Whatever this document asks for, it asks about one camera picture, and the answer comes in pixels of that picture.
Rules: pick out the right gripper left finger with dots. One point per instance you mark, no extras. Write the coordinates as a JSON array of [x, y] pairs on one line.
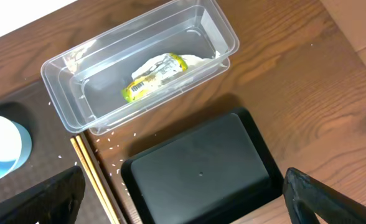
[[55, 200]]

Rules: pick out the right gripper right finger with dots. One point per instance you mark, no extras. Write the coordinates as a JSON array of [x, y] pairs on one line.
[[307, 199]]

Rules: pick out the light blue saucer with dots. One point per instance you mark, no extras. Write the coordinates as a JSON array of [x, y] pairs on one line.
[[15, 146]]

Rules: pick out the green yellow snack wrapper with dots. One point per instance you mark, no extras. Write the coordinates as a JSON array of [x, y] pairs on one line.
[[152, 75]]

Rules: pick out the clear plastic waste bin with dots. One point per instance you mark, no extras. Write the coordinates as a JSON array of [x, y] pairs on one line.
[[85, 83]]

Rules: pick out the dark brown serving tray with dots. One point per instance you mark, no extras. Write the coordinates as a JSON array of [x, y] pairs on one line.
[[52, 150]]

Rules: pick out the right wooden chopstick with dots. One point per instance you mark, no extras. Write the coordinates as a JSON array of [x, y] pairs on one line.
[[93, 153]]

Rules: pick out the black plastic tray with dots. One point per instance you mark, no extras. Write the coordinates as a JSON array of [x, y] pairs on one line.
[[216, 172]]

